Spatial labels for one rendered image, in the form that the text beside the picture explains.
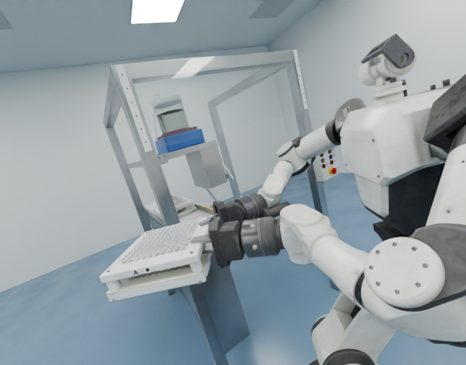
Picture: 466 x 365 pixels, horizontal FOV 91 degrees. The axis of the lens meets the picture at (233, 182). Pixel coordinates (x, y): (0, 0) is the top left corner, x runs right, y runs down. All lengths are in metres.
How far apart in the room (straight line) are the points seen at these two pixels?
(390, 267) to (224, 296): 1.30
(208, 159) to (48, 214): 3.62
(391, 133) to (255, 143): 4.68
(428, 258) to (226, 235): 0.36
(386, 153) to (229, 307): 1.31
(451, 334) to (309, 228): 0.22
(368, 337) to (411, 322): 0.47
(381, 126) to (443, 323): 0.34
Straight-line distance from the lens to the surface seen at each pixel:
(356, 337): 0.81
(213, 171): 1.17
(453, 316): 0.35
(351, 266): 0.38
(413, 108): 0.54
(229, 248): 0.55
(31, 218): 4.57
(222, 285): 1.52
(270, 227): 0.51
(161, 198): 1.03
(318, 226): 0.46
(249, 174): 5.04
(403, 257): 0.32
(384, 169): 0.55
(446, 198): 0.37
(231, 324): 1.68
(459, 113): 0.44
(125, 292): 0.65
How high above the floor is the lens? 1.28
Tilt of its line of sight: 12 degrees down
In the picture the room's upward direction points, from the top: 16 degrees counter-clockwise
